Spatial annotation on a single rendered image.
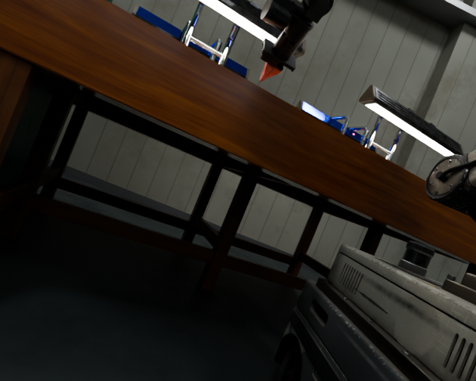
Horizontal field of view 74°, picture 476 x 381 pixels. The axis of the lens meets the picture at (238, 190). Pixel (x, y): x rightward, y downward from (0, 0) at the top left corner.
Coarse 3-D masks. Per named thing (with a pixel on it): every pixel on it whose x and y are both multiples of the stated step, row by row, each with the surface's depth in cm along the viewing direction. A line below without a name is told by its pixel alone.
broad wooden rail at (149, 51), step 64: (0, 0) 61; (64, 0) 64; (64, 64) 66; (128, 64) 70; (192, 64) 74; (192, 128) 77; (256, 128) 82; (320, 128) 89; (320, 192) 92; (384, 192) 100
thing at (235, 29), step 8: (200, 8) 119; (192, 24) 119; (192, 32) 119; (232, 32) 124; (184, 40) 119; (192, 40) 120; (200, 40) 121; (232, 40) 124; (208, 48) 122; (224, 48) 124; (224, 56) 124; (224, 64) 126
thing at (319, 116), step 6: (300, 102) 183; (300, 108) 180; (306, 108) 183; (312, 108) 186; (312, 114) 184; (318, 114) 187; (324, 114) 190; (324, 120) 187; (330, 120) 190; (330, 126) 189; (336, 126) 191; (348, 132) 195; (354, 132) 199; (354, 138) 196; (360, 138) 200; (366, 138) 203; (372, 150) 202
